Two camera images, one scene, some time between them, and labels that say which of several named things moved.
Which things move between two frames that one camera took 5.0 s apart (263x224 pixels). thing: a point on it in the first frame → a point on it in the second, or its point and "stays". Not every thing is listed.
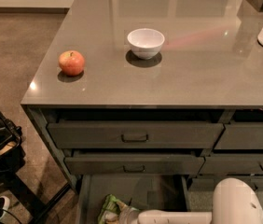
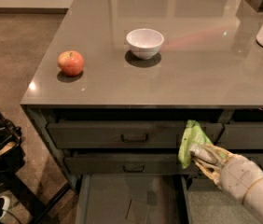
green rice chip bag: [110, 203] → [192, 134]
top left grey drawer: [131, 135] stays
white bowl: [146, 43] stays
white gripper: [128, 217] → [242, 175]
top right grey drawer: [250, 135] stays
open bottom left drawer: [141, 192] stays
